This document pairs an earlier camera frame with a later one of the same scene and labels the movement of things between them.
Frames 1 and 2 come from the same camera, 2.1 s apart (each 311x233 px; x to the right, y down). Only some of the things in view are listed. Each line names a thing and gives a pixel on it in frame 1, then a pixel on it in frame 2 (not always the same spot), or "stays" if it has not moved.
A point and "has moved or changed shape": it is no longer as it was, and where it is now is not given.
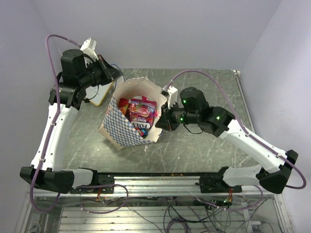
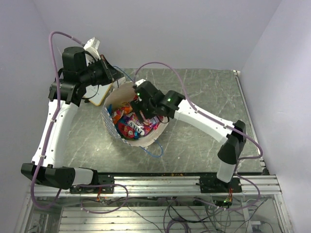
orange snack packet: [123, 105] → [117, 114]
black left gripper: [110, 75] stays
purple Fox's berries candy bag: [142, 111] has moved or changed shape
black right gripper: [165, 120] → [138, 104]
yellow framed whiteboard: [96, 94] stays
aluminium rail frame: [189, 202] stays
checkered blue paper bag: [114, 128] has moved or changed shape
